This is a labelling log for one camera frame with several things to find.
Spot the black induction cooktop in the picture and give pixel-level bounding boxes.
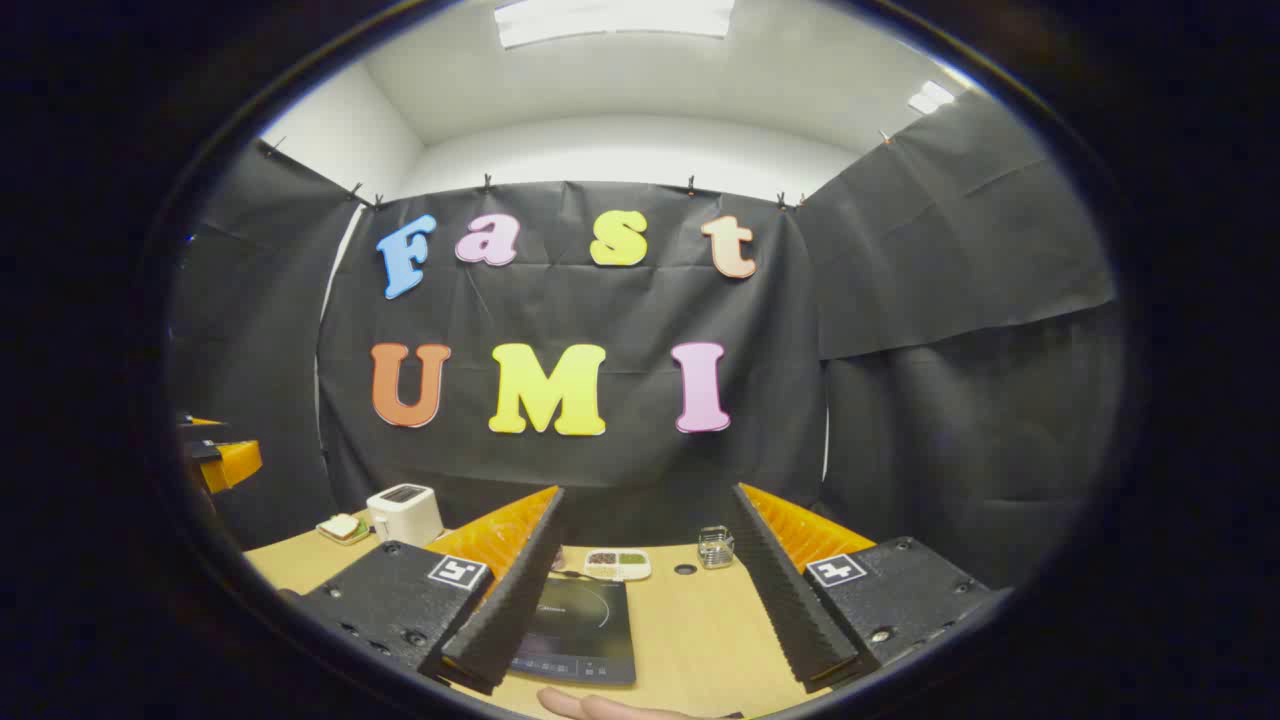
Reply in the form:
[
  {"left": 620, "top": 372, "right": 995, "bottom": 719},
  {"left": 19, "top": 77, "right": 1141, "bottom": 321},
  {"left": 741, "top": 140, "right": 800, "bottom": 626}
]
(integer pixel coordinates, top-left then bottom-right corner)
[{"left": 509, "top": 575, "right": 639, "bottom": 688}]

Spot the white toaster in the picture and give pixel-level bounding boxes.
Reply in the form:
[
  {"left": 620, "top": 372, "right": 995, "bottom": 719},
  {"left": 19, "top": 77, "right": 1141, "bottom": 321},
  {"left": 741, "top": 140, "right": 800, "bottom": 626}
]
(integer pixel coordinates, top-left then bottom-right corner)
[{"left": 366, "top": 484, "right": 445, "bottom": 548}]

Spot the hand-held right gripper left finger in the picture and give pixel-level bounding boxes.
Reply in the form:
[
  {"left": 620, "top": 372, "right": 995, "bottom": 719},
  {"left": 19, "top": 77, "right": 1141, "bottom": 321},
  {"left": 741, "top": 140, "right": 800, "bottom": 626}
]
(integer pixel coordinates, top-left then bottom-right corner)
[{"left": 295, "top": 486, "right": 567, "bottom": 696}]

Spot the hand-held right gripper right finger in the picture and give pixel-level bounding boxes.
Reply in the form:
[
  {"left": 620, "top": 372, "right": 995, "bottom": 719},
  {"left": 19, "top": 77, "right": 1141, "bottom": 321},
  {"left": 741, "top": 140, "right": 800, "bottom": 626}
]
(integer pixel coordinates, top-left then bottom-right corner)
[{"left": 732, "top": 483, "right": 1002, "bottom": 694}]

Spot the large ceiling light panel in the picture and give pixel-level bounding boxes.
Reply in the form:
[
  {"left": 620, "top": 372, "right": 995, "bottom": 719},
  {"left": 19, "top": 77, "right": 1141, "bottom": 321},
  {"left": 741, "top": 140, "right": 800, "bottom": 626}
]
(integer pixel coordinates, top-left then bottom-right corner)
[{"left": 494, "top": 0, "right": 736, "bottom": 49}]

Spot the white divided snack tray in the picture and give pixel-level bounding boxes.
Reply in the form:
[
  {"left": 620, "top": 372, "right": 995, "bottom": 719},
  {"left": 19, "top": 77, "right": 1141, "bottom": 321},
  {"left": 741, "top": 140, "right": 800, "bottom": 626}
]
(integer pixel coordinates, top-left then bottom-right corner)
[{"left": 584, "top": 548, "right": 653, "bottom": 583}]

